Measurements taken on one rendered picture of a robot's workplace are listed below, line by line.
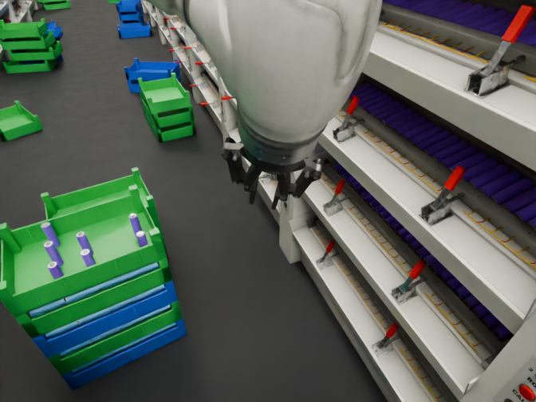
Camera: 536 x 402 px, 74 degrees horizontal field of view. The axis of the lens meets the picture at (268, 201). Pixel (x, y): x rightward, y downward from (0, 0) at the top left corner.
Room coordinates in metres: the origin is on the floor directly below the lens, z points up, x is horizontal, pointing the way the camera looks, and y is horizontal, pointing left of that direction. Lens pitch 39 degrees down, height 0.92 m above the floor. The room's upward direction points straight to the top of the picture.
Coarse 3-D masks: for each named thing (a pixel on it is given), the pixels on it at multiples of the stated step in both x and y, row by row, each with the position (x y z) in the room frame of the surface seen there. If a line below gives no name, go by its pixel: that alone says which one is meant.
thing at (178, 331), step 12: (180, 324) 0.53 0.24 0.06; (156, 336) 0.50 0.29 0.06; (168, 336) 0.51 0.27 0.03; (180, 336) 0.52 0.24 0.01; (132, 348) 0.46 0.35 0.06; (144, 348) 0.48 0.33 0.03; (156, 348) 0.49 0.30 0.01; (108, 360) 0.43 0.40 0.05; (120, 360) 0.45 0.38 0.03; (132, 360) 0.46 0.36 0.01; (72, 372) 0.40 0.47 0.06; (84, 372) 0.40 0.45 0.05; (96, 372) 0.42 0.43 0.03; (72, 384) 0.39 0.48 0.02
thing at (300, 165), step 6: (240, 150) 0.38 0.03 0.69; (246, 150) 0.35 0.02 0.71; (246, 156) 0.38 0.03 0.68; (252, 156) 0.34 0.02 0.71; (252, 162) 0.34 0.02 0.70; (258, 162) 0.33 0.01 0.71; (264, 162) 0.32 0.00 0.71; (300, 162) 0.34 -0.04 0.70; (258, 168) 0.34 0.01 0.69; (264, 168) 0.33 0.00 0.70; (270, 168) 0.33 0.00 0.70; (276, 168) 0.33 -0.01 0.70; (282, 168) 0.33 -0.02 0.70; (288, 168) 0.33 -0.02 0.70; (294, 168) 0.34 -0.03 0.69; (300, 168) 0.37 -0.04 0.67; (276, 174) 0.34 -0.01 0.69
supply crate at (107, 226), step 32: (0, 224) 0.56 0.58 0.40; (32, 224) 0.59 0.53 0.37; (64, 224) 0.61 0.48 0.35; (96, 224) 0.64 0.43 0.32; (128, 224) 0.64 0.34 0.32; (32, 256) 0.54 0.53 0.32; (64, 256) 0.54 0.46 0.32; (96, 256) 0.54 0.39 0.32; (128, 256) 0.50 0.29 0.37; (160, 256) 0.53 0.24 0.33; (0, 288) 0.39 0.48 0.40; (32, 288) 0.41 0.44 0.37; (64, 288) 0.43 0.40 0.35
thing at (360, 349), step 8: (304, 256) 0.79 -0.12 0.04; (304, 264) 0.78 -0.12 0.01; (312, 272) 0.73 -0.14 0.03; (320, 288) 0.68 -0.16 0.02; (328, 296) 0.64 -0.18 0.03; (328, 304) 0.63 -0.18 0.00; (336, 312) 0.59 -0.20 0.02; (344, 320) 0.55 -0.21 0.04; (344, 328) 0.55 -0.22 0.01; (352, 336) 0.51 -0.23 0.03; (360, 344) 0.48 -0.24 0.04; (360, 352) 0.47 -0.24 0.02; (368, 360) 0.44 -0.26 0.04; (368, 368) 0.43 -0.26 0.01; (376, 376) 0.41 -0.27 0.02; (384, 384) 0.38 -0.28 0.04; (384, 392) 0.37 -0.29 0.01; (392, 400) 0.35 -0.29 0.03
